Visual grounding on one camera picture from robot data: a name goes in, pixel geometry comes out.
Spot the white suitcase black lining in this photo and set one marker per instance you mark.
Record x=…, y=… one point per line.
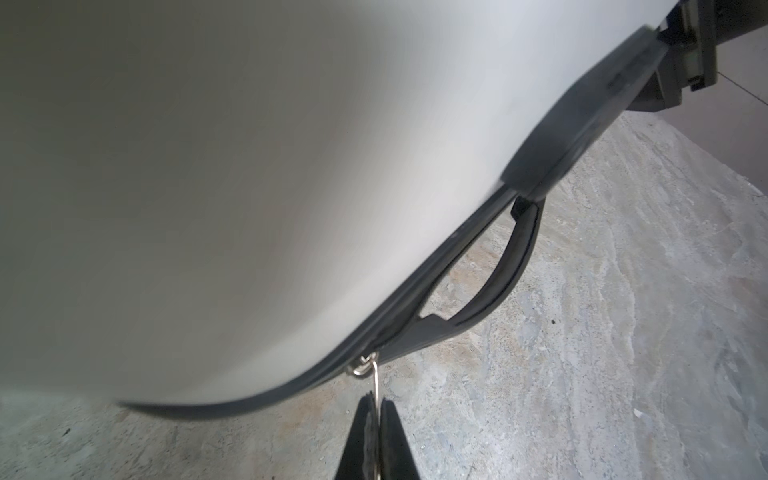
x=211, y=206

